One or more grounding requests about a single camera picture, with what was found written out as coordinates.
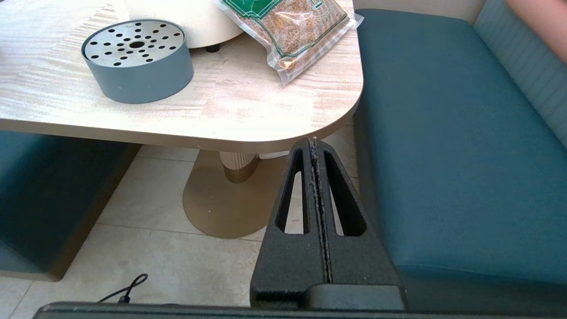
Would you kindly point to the large tea dispenser white base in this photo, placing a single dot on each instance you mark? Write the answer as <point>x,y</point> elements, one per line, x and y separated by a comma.
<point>195,22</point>

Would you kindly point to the pink bolster cushion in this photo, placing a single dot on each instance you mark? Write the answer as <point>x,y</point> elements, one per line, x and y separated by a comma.
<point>545,22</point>

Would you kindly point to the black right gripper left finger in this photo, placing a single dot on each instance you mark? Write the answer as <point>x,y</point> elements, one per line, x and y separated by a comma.
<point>283,266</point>

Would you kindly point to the gold table pedestal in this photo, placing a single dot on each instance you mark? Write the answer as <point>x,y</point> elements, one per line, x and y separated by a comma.
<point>221,208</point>

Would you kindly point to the grey-blue perforated drip tray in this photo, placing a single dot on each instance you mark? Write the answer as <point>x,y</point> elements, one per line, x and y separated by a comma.
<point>137,77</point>

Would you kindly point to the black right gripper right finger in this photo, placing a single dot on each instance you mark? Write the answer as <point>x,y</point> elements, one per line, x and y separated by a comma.
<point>359,261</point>

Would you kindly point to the green printed grain tea bag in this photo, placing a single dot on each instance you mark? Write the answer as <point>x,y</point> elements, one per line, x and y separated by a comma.
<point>292,26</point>

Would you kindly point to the teal upholstered bench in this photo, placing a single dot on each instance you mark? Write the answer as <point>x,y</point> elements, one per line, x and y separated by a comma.
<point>443,133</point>
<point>53,199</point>

